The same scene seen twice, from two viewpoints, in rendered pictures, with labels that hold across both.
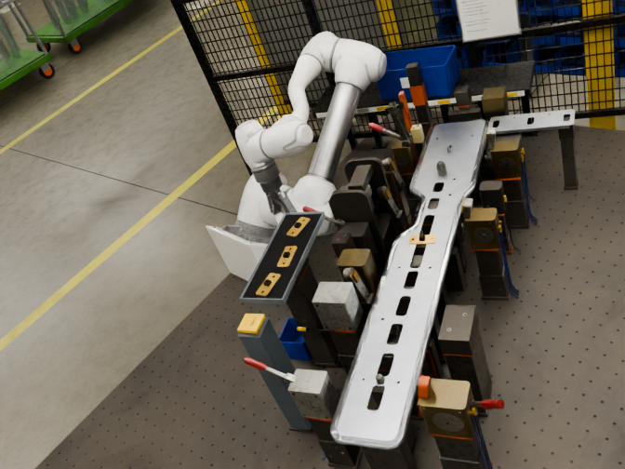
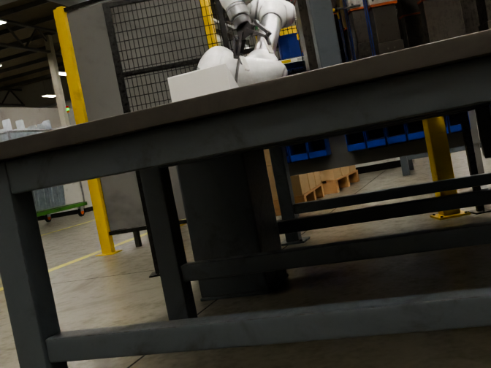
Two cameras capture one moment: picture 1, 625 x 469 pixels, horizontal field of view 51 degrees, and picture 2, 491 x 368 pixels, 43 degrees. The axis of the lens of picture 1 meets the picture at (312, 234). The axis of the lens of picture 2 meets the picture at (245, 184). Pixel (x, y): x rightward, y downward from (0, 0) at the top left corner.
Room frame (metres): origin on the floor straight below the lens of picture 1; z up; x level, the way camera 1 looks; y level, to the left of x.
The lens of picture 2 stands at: (-0.22, 1.67, 0.57)
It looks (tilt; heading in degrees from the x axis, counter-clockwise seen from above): 2 degrees down; 326
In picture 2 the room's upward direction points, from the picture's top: 11 degrees counter-clockwise
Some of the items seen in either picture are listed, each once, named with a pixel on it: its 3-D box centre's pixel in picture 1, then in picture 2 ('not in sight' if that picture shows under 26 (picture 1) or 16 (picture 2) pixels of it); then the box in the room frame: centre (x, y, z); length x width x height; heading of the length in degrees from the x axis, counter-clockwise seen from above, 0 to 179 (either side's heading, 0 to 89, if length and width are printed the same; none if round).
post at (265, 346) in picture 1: (280, 377); (323, 30); (1.30, 0.24, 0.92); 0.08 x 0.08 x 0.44; 57
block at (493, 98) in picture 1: (499, 132); not in sight; (2.07, -0.82, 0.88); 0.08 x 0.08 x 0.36; 57
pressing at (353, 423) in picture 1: (423, 245); not in sight; (1.50, -0.30, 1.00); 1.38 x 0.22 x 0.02; 147
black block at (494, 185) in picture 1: (500, 219); not in sight; (1.65, -0.61, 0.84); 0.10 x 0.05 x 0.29; 57
